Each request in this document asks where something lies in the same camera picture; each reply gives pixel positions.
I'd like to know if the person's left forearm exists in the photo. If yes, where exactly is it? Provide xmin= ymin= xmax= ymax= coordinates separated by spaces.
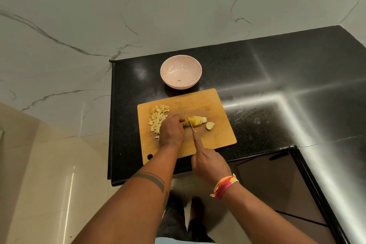
xmin=71 ymin=145 xmax=183 ymax=244

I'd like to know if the person's left hand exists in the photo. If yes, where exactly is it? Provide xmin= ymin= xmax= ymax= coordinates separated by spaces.
xmin=159 ymin=113 xmax=187 ymax=150

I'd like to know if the pile of diced potato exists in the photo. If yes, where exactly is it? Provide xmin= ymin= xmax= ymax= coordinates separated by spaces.
xmin=148 ymin=104 xmax=171 ymax=141

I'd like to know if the wooden cutting board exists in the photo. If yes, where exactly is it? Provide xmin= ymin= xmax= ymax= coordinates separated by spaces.
xmin=137 ymin=88 xmax=238 ymax=166

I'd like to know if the person's right hand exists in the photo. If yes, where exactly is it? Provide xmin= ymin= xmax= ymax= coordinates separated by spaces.
xmin=191 ymin=130 xmax=233 ymax=187

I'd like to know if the red orange thread bracelet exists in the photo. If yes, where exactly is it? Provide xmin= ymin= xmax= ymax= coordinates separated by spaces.
xmin=210 ymin=173 xmax=239 ymax=201

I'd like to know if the pink speckled bowl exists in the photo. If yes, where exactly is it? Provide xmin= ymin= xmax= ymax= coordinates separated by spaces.
xmin=160 ymin=55 xmax=203 ymax=90

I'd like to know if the yellow potato half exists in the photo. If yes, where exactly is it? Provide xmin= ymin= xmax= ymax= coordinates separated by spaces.
xmin=184 ymin=116 xmax=204 ymax=128

